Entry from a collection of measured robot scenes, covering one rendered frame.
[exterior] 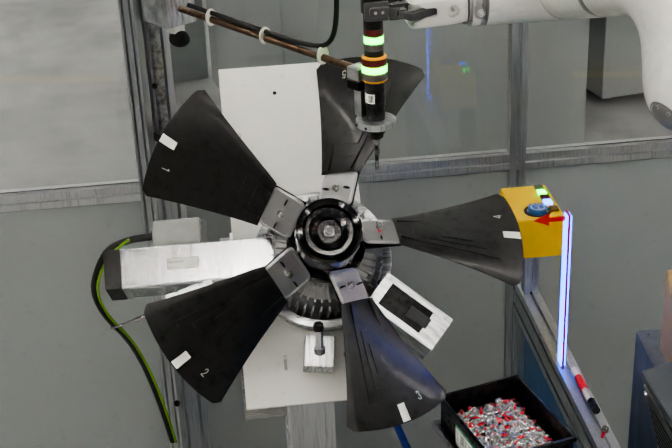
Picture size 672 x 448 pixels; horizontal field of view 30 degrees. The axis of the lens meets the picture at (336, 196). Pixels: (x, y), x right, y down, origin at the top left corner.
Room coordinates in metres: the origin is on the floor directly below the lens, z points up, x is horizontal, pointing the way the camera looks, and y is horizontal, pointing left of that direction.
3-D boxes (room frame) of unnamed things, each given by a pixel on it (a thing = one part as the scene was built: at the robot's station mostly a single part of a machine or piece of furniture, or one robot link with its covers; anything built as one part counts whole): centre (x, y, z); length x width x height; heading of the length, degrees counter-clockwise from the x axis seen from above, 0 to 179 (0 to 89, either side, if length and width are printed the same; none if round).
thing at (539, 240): (2.34, -0.41, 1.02); 0.16 x 0.10 x 0.11; 5
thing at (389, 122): (2.02, -0.07, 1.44); 0.09 x 0.07 x 0.10; 40
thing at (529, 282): (2.34, -0.41, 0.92); 0.03 x 0.03 x 0.12; 5
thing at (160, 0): (2.49, 0.33, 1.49); 0.10 x 0.07 x 0.08; 40
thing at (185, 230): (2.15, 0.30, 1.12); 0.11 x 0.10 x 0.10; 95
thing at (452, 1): (2.03, -0.18, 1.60); 0.11 x 0.10 x 0.07; 96
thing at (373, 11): (1.98, -0.09, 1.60); 0.07 x 0.03 x 0.03; 96
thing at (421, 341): (2.05, -0.12, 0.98); 0.20 x 0.16 x 0.20; 5
